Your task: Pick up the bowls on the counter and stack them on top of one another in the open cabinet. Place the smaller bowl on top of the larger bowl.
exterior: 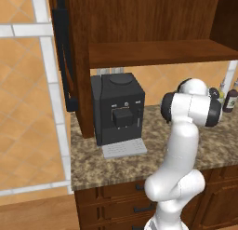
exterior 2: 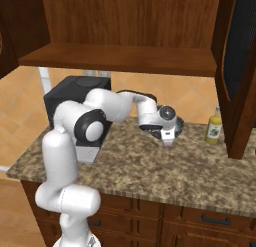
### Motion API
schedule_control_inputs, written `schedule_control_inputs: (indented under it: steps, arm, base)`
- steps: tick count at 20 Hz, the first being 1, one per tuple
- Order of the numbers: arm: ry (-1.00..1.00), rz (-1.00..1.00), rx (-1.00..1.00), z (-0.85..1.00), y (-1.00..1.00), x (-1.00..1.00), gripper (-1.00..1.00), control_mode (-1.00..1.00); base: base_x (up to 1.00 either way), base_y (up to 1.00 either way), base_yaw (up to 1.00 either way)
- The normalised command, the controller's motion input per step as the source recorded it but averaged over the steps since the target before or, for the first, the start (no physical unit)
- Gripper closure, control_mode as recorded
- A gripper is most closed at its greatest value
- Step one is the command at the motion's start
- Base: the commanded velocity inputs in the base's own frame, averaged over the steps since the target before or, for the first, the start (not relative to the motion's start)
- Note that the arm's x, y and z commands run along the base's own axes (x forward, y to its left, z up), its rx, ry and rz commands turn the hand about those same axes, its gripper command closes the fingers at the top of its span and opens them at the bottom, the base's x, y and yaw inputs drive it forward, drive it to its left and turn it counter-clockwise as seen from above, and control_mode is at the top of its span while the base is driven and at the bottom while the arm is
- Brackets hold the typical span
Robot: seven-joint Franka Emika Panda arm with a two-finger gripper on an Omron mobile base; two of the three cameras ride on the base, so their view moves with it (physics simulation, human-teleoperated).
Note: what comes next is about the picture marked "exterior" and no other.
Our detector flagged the open brown wooden cabinet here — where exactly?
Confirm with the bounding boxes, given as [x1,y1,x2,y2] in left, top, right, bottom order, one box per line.
[83,0,238,70]

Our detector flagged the brown wooden base cabinet door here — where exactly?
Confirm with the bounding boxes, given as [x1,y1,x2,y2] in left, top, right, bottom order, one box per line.
[196,181,238,230]

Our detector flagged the black coffee machine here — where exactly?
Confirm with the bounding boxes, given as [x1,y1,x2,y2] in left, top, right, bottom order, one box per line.
[90,66,149,160]

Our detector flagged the brown wooden drawer front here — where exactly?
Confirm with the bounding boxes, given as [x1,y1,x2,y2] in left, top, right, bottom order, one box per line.
[213,166,238,183]
[103,222,153,230]
[100,181,150,200]
[101,199,158,222]

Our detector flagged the yellow-green bottle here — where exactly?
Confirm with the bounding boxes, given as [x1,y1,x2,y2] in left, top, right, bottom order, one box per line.
[217,79,227,105]

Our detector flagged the dark brown bottle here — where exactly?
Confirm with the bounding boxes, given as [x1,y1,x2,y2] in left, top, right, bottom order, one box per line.
[222,79,238,114]

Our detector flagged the black cabinet door handle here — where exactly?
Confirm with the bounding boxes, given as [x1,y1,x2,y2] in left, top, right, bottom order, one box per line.
[51,7,79,113]

